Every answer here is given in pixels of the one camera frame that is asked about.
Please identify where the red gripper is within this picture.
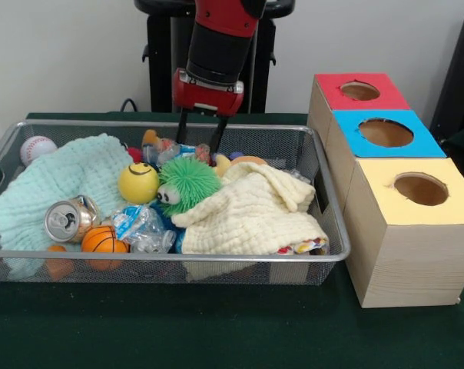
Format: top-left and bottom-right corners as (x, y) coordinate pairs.
(172, 68), (245, 157)

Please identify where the crushed clear plastic bottle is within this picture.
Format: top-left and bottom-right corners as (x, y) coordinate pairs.
(111, 204), (177, 254)
(143, 138), (214, 166)

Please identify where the wooden box with three holes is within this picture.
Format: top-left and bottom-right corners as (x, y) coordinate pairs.
(307, 72), (464, 308)

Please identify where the small tan plush animal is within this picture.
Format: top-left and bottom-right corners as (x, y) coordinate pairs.
(141, 129), (162, 149)

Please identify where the green spiky toy with eyes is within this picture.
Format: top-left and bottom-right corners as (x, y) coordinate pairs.
(157, 157), (223, 218)

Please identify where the yellow smiley ball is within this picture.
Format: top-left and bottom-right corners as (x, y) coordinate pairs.
(118, 161), (161, 204)

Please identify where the cream yellow waffle cloth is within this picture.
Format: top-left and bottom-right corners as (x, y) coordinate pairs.
(171, 161), (330, 256)

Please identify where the mint green waffle cloth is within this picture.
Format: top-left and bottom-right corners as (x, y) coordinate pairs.
(0, 133), (136, 280)

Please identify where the orange toy basketball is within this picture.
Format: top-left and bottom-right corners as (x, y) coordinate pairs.
(81, 225), (130, 254)

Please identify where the white baseball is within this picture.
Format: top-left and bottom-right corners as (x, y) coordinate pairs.
(19, 135), (58, 167)

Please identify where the crushed silver can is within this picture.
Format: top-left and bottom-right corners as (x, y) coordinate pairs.
(44, 194), (102, 244)

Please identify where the dark green table cloth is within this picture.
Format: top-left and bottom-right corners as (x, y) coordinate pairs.
(0, 111), (464, 369)

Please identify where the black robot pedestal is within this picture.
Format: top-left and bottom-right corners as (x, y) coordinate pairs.
(134, 0), (297, 114)

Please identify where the silver wire mesh bin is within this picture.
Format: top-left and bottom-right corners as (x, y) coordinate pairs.
(0, 118), (351, 286)

